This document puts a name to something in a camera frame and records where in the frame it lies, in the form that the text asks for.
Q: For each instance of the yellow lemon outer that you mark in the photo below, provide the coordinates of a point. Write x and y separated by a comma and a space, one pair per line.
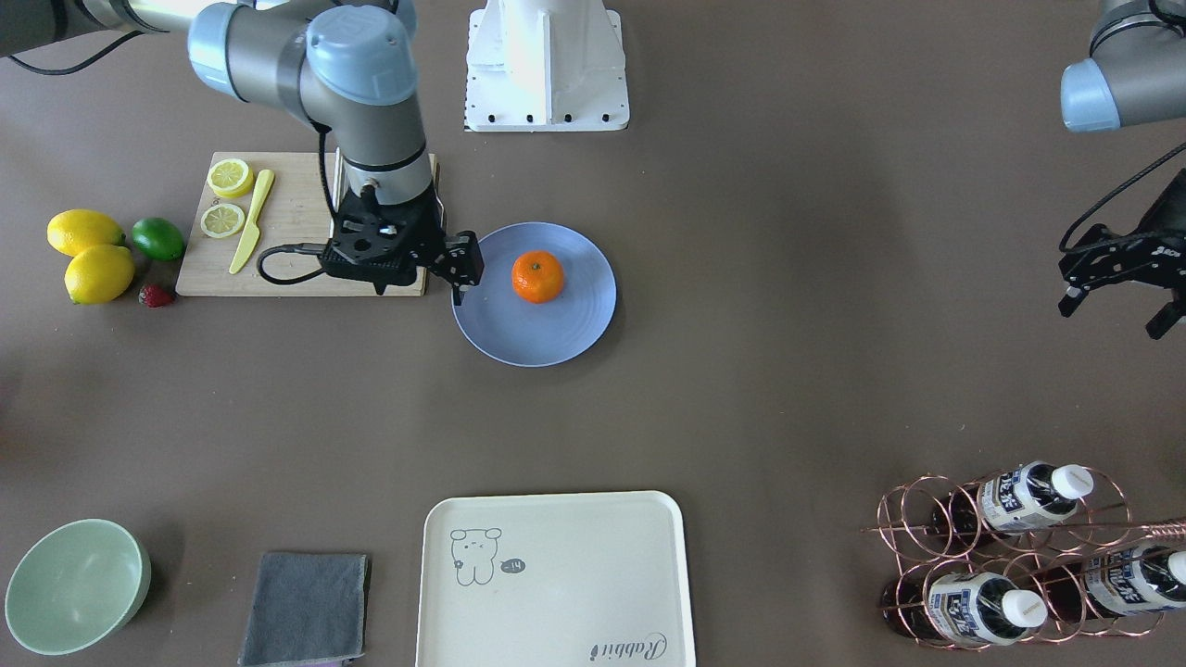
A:
72, 231

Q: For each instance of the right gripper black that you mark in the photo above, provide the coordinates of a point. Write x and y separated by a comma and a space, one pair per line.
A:
460, 258

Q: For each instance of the mint green bowl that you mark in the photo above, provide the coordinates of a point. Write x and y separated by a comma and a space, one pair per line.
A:
77, 586

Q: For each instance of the copper wire bottle rack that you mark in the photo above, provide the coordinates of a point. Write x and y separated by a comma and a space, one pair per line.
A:
1103, 522

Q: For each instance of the orange mandarin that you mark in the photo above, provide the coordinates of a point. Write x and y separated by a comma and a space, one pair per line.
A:
538, 277

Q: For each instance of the grey folded cloth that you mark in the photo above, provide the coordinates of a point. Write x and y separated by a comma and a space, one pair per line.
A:
307, 609

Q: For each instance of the tea bottle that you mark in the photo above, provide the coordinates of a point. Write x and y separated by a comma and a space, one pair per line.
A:
963, 610
1138, 580
1031, 496

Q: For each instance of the lemon half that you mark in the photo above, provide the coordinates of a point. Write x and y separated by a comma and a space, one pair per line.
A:
230, 178
222, 221

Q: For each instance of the yellow plastic knife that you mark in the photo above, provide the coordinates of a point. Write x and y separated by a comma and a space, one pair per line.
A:
250, 234

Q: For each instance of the wooden cutting board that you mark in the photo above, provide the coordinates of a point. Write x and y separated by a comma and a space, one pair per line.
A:
294, 214

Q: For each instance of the green lime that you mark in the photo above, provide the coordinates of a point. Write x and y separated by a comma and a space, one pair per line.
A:
158, 239

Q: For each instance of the tea bottle back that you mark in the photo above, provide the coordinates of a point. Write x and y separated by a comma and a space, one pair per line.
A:
1138, 580
1031, 496

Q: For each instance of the lemon half lower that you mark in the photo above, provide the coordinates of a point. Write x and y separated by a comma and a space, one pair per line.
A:
222, 221

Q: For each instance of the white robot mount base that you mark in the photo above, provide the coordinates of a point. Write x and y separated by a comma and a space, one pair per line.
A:
545, 66

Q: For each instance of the lemon half upper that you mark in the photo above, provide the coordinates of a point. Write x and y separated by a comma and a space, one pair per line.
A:
230, 178

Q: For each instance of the blue plate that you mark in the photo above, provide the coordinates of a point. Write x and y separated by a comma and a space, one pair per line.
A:
505, 327

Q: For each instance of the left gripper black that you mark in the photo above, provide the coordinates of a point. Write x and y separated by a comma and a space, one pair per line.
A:
1119, 258

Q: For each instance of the tea bottle front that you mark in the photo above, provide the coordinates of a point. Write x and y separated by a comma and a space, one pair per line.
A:
963, 610

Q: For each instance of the yellow lemon near strawberry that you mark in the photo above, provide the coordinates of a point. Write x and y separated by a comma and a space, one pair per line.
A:
99, 274

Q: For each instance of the cream rabbit tray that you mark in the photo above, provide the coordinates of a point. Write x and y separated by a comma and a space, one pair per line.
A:
581, 579

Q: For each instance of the red strawberry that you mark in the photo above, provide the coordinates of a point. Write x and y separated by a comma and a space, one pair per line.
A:
153, 295

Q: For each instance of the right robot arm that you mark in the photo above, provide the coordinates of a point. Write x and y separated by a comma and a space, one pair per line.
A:
341, 67

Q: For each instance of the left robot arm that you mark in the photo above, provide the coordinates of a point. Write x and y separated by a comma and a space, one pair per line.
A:
1134, 75

